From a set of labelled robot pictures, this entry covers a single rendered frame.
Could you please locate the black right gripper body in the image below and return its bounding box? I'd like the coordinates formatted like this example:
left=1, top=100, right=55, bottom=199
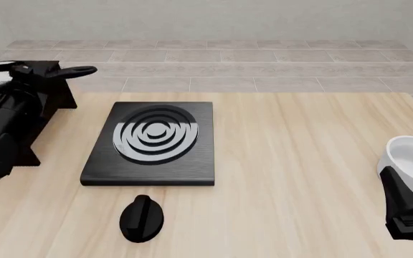
left=385, top=208, right=413, bottom=241

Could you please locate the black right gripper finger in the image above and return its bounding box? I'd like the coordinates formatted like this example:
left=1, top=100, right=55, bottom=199
left=379, top=164, right=413, bottom=219

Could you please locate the white bowl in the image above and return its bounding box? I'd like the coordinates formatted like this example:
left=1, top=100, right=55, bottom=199
left=376, top=135, right=413, bottom=195

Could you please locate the flat black stove plate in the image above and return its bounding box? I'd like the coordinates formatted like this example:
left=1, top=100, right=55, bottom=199
left=80, top=101, right=217, bottom=188

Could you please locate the round black stove knob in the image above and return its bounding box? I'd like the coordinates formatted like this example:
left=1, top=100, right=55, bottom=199
left=119, top=193, right=166, bottom=244

